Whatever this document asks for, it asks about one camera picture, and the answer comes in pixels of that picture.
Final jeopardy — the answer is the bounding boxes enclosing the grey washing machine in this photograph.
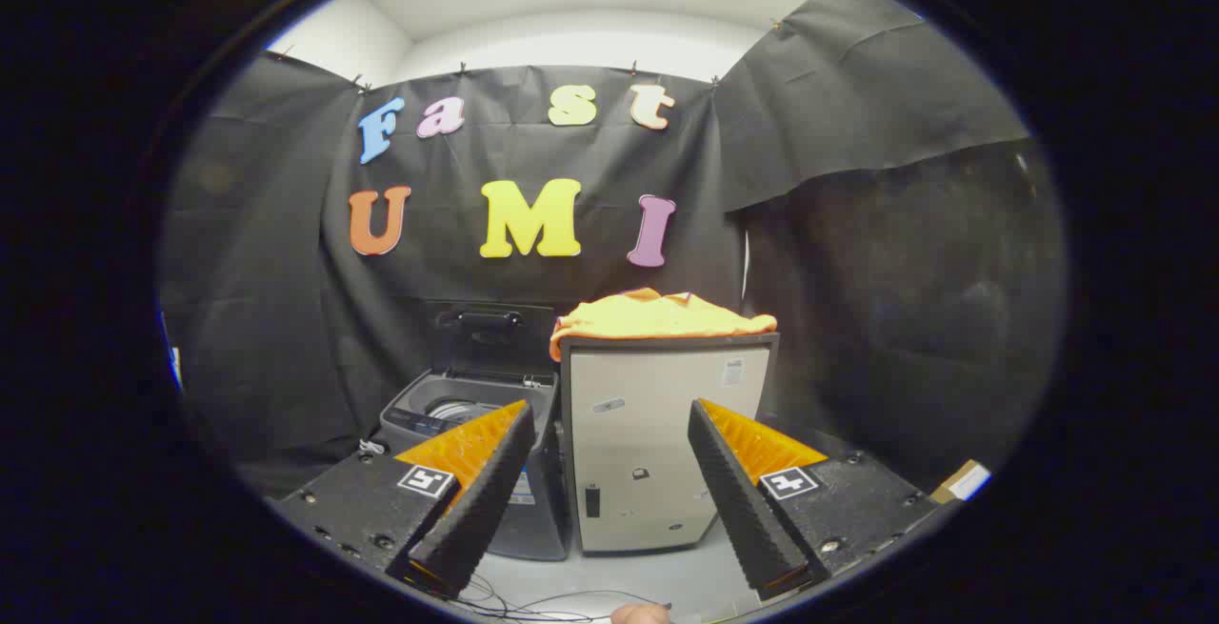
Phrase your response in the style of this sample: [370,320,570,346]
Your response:
[379,369,572,563]

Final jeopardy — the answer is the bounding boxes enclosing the white and blue object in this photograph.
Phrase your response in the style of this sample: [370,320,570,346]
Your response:
[157,310,187,392]

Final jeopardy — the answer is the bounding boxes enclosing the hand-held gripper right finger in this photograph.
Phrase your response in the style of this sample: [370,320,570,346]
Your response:
[688,399,944,602]

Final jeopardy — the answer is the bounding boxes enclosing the black floor cables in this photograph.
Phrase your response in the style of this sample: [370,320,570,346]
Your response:
[455,572,673,623]

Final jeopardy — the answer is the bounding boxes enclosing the white cabinet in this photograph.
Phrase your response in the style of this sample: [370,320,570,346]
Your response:
[558,333,780,556]

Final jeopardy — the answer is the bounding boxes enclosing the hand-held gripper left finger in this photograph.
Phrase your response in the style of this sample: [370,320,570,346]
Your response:
[270,400,536,599]

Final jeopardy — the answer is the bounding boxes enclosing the orange polo shirt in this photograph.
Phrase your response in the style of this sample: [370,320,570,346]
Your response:
[550,288,778,363]

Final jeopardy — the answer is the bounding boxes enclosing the cardboard box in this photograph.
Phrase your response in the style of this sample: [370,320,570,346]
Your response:
[929,459,993,506]

